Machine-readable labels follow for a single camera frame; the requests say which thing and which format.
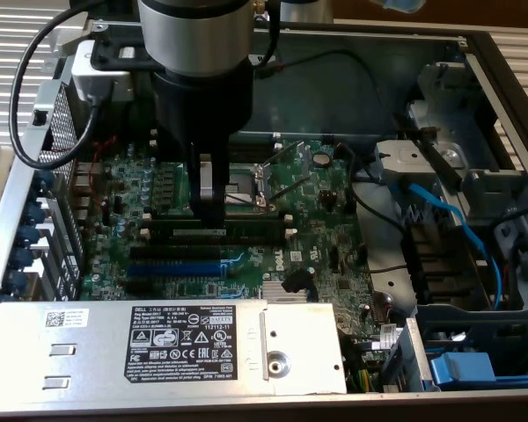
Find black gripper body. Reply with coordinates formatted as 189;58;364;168
151;60;255;156

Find green RAM stick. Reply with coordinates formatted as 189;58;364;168
149;217;288;239

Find RAM slot white latches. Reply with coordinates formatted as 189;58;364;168
138;227;297;240
141;212;294;224
235;130;278;141
228;145;283;156

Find CPU socket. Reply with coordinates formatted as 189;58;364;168
225;162;268;217

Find thin metal locking lever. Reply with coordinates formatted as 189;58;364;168
268;171;312;203

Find long black expansion slot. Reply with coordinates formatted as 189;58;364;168
128;244;222;262

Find blue expansion slot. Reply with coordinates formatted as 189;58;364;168
126;260;224;279

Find green Dell motherboard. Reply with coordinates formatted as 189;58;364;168
77;138;408;393

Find silver finned chipset heatsink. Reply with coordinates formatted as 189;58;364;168
261;280;312;304

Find short black expansion slot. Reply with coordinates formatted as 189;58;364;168
123;280;155;296

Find silver open PC case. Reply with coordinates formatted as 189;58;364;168
0;17;528;417

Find metal rear port block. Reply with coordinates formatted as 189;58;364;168
70;161;105;225

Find silver aluminium corner block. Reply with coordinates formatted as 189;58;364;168
47;11;92;57

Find blue slot retention clip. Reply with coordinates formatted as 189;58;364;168
33;169;56;191
24;200;48;225
15;223;40;247
11;245;34;269
4;269;28;294

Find grey metal disk bay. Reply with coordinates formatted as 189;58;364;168
372;61;528;309

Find silver power supply unit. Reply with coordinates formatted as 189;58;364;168
0;300;349;397

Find dark grey disk bay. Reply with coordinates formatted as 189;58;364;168
415;302;528;393

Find blue plastic bay latch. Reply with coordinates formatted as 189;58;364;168
427;350;528;391

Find thin black wire with plug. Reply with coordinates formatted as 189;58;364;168
253;25;400;133

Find thin red wire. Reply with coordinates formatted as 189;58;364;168
72;135;121;207

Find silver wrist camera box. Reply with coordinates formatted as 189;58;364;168
71;41;134;103

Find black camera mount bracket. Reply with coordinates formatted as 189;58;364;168
90;37;159;75

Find thick black wire with plug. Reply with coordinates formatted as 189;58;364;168
282;266;313;295

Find black camera cable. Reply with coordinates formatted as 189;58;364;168
9;0;140;171

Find blue flat SATA wire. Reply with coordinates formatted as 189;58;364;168
389;173;505;311

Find black flat strap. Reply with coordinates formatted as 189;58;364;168
393;112;464;191

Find black ribbed plastic bracket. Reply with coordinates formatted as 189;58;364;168
400;222;489;307

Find multicolour braided power wire bundle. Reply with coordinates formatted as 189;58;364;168
342;333;382;393

